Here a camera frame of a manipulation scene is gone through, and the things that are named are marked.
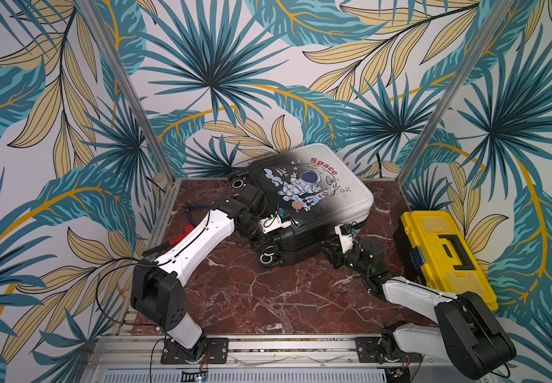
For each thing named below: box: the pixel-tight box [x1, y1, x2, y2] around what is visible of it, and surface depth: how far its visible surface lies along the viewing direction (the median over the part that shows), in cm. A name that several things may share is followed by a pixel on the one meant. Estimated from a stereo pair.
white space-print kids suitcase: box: [228, 142, 375, 267], surface depth 87 cm
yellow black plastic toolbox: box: [393, 210, 499, 312], surface depth 79 cm
